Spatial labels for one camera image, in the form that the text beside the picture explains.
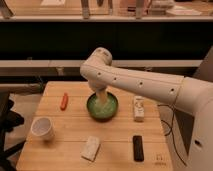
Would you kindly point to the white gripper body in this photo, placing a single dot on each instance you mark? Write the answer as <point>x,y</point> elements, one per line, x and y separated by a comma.
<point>96,87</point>

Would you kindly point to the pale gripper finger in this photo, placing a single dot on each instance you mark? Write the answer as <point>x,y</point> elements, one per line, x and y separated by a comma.
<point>100,96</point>
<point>104,97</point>

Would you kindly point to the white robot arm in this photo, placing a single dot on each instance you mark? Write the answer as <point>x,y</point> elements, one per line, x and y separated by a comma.
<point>186,94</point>

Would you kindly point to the green bowl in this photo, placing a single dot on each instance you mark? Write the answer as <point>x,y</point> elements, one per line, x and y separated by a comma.
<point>102,112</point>

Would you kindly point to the white bottle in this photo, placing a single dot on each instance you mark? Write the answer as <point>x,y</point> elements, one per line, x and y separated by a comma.
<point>138,109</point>

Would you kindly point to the black remote control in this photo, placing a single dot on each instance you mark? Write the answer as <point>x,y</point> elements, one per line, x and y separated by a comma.
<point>138,148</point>

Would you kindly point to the white paper cup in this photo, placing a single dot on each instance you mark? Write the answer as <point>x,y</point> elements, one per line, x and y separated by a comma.
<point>43,129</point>

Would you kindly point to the black office chair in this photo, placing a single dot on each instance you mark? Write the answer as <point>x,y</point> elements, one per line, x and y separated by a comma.
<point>8,120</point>

